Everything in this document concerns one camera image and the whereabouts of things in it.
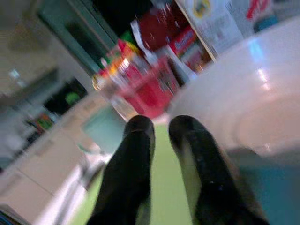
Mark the white bowl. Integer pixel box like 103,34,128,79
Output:
167,17,300,158

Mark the red snack box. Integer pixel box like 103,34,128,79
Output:
168,25,211,71

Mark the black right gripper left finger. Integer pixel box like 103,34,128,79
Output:
88,114,156,225

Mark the light green plate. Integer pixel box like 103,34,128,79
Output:
67,123,204,225

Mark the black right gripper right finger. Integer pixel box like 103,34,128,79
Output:
168,114,270,225

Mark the colourful snack packet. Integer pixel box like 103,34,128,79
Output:
92,38,141,92

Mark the clear tub with red contents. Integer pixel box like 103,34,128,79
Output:
110,56,181,120

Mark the mint green cup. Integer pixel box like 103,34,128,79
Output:
79,112,128,155

